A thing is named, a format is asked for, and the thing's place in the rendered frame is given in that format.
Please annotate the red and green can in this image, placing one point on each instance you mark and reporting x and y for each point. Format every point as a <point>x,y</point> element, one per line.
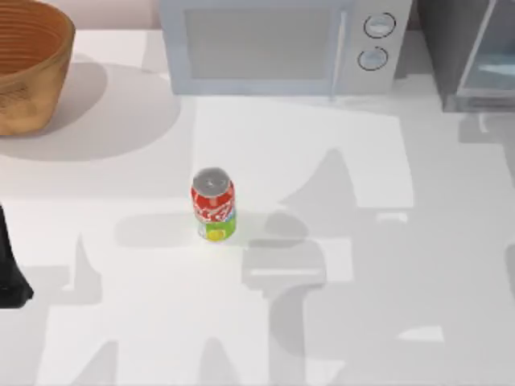
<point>213,205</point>

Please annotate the microwave oven door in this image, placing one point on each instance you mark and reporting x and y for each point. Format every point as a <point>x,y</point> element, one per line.
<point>257,44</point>

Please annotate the pale microwave oven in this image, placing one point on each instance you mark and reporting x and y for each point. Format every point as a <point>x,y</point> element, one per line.
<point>281,44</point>

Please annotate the round microwave knob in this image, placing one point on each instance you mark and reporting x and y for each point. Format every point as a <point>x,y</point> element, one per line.
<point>372,58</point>
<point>379,25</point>

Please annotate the grey cabinet with dark inside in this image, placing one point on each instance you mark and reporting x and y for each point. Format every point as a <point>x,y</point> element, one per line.
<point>470,52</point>

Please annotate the brown woven basket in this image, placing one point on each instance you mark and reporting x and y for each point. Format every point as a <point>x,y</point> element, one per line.
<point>28,76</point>

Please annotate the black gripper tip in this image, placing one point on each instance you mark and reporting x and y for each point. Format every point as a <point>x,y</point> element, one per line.
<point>10,277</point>

